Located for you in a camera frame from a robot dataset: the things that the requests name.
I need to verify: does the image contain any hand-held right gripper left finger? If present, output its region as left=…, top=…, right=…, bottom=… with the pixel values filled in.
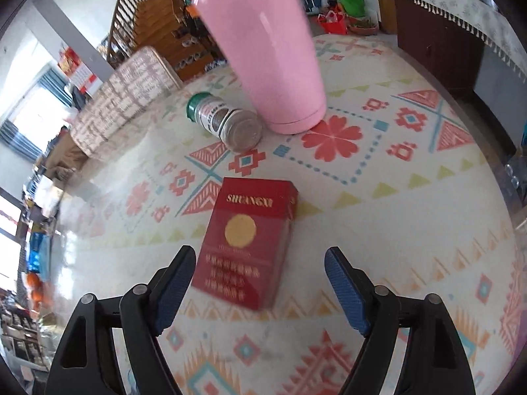
left=45, top=246, right=197, bottom=395

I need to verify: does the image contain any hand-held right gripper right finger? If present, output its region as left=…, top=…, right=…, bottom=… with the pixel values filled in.
left=324, top=247, right=476, bottom=395

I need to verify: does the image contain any red cigarette box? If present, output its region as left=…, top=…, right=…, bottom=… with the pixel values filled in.
left=190, top=177, right=299, bottom=311

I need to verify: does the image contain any green capped pepper jar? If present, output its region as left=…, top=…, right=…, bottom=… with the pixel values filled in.
left=186, top=92, right=264, bottom=153

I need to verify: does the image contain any sofa with patterned cover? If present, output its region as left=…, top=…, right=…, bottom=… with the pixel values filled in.
left=68, top=46, right=184, bottom=161

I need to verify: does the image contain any blue curtain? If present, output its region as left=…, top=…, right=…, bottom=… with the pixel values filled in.
left=35, top=70, right=72, bottom=110

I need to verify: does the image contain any pink tumbler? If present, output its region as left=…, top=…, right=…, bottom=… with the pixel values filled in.
left=187, top=0, right=328, bottom=135

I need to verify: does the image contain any dark wooden cabinet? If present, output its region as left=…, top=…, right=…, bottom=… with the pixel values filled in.
left=393, top=0, right=486, bottom=91

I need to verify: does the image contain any round brown basket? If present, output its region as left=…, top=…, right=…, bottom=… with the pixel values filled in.
left=348, top=20, right=378, bottom=36

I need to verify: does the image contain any wooden staircase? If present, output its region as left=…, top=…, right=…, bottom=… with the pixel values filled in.
left=106, top=0, right=227, bottom=81

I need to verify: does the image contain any green bag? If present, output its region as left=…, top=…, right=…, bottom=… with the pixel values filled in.
left=338, top=0, right=366, bottom=17

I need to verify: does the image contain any fringed floral tablecloth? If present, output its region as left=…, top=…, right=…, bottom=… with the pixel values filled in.
left=373, top=0, right=527, bottom=75

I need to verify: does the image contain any red wall poster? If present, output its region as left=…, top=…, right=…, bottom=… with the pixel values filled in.
left=58, top=47, right=99, bottom=93

